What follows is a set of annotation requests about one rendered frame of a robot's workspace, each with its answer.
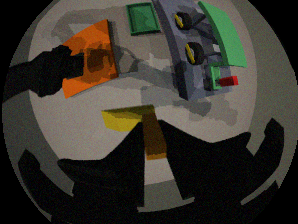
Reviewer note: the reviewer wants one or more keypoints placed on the red-headed metal pin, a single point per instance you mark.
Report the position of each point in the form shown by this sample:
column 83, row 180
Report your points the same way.
column 227, row 81

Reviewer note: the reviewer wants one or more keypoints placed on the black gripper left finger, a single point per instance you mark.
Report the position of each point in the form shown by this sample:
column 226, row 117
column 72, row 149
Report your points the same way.
column 122, row 169

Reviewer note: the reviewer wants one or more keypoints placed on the green tray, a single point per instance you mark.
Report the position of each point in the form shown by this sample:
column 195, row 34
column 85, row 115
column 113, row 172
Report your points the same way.
column 141, row 18
column 154, row 17

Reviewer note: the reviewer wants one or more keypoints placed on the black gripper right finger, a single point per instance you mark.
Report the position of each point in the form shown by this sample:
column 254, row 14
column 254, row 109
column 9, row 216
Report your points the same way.
column 192, row 159

